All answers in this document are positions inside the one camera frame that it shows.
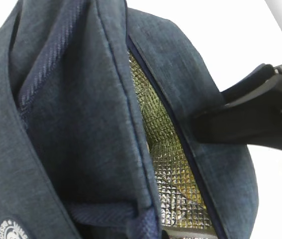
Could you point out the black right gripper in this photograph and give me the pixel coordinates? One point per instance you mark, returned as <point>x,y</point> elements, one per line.
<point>254,116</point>

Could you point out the navy blue lunch bag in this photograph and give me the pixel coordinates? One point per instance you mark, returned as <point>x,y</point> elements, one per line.
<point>96,132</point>

